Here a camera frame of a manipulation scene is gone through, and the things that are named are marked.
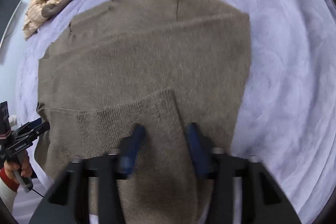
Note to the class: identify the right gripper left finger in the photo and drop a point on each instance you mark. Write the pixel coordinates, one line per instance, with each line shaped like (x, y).
(67, 201)

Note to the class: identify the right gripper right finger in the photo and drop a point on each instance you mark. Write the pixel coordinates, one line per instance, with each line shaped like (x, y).
(243, 191)

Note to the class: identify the olive brown knit sweater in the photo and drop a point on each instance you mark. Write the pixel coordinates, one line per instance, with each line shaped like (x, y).
(160, 63)

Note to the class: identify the person's left hand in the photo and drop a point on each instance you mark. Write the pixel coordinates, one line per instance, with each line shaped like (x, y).
(25, 166)

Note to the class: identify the white and red sleeve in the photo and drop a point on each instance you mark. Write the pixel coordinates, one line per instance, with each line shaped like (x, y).
(9, 184)

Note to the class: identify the lavender embossed bed blanket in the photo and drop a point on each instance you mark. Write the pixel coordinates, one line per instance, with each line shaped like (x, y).
(288, 113)

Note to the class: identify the cream striped garment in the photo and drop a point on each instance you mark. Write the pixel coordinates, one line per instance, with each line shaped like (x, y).
(33, 16)

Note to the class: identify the wall mounted television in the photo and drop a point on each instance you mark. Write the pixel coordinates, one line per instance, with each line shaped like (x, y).
(8, 8)

